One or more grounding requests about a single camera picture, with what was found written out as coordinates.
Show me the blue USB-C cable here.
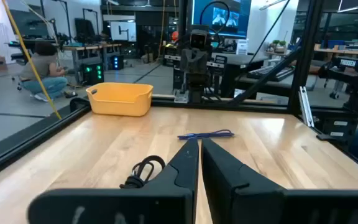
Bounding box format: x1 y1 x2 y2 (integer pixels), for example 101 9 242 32
177 129 235 141

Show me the silver aluminium bracket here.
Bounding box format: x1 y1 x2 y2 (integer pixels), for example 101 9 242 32
298 86 315 128

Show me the black desk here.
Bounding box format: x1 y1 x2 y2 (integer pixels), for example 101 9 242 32
211 52 270 97

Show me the black braided USB-C cable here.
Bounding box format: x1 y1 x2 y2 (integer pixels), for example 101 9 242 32
119 154 167 190

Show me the wooden workshop desk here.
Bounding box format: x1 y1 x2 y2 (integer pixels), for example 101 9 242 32
61 42 122 78

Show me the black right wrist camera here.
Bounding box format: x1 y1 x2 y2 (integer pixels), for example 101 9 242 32
190 29 208 50

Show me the yellow hanging cord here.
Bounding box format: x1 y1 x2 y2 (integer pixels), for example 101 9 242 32
1 0 62 120

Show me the small potted plant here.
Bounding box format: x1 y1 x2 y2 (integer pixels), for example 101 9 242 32
267 39 288 54

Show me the black aluminium table frame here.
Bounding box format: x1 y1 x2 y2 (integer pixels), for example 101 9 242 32
0 0 358 184

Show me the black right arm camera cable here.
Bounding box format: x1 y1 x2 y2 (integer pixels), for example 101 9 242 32
200 1 231 35

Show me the computer tower with blue lights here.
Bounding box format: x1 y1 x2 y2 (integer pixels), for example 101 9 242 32
108 54 124 71

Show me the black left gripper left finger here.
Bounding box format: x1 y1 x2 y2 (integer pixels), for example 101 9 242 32
26 138 200 224

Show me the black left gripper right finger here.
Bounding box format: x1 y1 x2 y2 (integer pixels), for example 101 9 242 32
201 138 358 224

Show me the black keyboard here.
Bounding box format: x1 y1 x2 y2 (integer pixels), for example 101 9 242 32
246 65 295 82

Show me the white screen panel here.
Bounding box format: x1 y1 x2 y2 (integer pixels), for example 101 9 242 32
109 21 137 42

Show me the computer tower with green lights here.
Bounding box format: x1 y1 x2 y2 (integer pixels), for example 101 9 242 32
81 62 104 85

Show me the person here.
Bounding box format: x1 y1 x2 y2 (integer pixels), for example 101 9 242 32
19 40 70 102

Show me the large wall monitor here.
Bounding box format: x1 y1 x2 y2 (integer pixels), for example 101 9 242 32
193 0 252 40

